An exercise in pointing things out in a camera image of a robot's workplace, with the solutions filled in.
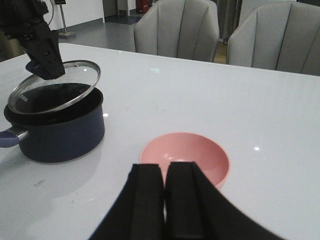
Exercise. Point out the red trash bin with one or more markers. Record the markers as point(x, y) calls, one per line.
point(142, 6)

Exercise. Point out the right grey upholstered chair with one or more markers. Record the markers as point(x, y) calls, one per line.
point(281, 36)

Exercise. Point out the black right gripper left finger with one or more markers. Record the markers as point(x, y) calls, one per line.
point(138, 212)

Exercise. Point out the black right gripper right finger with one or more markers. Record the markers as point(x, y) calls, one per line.
point(196, 210)

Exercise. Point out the left grey upholstered chair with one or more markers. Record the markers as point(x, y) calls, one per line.
point(184, 29)

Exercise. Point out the glass lid with blue knob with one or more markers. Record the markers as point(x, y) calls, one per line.
point(35, 95)

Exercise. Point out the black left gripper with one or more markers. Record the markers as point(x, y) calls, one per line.
point(24, 20)

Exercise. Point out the dark blue saucepan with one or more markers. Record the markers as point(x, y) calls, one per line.
point(59, 136)

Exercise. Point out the grey upholstered chair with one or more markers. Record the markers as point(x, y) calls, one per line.
point(184, 29)
point(281, 36)

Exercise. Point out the pink bowl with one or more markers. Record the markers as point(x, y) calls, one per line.
point(188, 147)

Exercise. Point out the metal sign stand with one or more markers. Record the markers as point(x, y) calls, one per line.
point(65, 34)

